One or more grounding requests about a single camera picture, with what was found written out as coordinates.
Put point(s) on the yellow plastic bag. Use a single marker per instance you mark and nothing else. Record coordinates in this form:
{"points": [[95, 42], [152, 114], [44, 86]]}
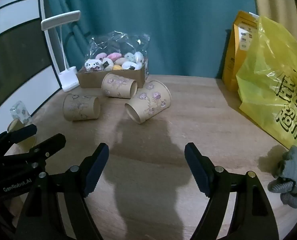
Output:
{"points": [[271, 80]]}

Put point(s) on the clear bag of plush toys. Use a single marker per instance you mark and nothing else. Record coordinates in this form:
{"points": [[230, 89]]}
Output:
{"points": [[113, 57]]}

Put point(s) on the teal curtain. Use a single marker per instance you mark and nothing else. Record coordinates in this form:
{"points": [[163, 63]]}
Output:
{"points": [[176, 30]]}

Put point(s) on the brown floral paper cup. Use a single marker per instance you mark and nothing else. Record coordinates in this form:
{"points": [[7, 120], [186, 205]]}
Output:
{"points": [[79, 107], [149, 102], [118, 86]]}

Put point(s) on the orange paper package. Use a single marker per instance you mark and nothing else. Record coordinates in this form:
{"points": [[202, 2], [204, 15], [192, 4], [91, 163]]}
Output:
{"points": [[232, 62]]}

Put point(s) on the white black striped panel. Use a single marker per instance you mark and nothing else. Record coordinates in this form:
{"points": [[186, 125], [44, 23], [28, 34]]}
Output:
{"points": [[13, 10]]}

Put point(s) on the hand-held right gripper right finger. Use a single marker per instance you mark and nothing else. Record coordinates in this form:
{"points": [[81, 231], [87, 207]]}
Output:
{"points": [[198, 171]]}

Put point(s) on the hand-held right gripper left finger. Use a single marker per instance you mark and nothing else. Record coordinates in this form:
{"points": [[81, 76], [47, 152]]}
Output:
{"points": [[96, 171]]}

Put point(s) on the brown cardboard box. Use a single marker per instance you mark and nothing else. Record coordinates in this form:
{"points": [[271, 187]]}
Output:
{"points": [[93, 80]]}

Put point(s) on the grey knitted glove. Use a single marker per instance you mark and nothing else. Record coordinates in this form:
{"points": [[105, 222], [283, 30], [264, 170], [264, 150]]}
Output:
{"points": [[294, 165]]}

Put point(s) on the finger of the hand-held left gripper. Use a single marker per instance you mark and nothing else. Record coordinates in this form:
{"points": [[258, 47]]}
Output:
{"points": [[51, 143], [21, 131]]}

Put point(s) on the white desk lamp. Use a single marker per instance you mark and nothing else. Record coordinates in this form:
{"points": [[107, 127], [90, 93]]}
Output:
{"points": [[68, 78]]}

